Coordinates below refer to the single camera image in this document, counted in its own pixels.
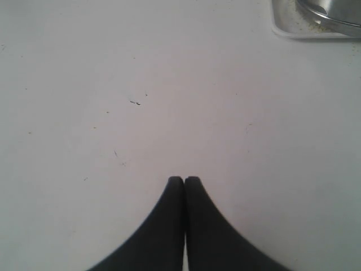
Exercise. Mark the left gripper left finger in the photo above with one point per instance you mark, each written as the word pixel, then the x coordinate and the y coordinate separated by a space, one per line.
pixel 158 244

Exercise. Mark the yellow grain mixture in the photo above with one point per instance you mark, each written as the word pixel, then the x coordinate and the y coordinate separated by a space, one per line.
pixel 306 23

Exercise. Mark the round steel mesh sieve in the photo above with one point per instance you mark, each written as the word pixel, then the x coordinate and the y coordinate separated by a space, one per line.
pixel 341 16

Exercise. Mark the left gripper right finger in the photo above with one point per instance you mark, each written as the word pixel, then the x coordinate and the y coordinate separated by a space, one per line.
pixel 212 242

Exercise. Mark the white rectangular plastic tray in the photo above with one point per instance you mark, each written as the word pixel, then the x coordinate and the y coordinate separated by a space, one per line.
pixel 283 14

